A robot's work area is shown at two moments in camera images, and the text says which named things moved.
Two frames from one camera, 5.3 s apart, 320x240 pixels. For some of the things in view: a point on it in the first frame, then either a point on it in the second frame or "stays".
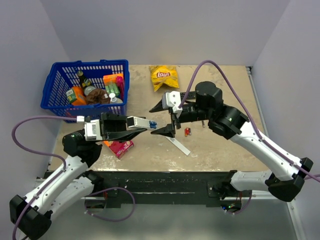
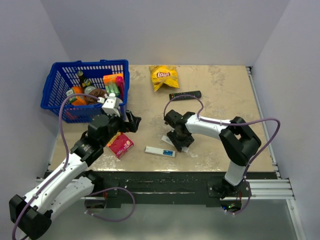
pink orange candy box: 119,148 stays
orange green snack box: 114,83 stays
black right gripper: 168,130 → 171,135
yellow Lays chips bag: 167,74 stays
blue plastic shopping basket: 86,89 stays
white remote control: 132,121 → 160,151
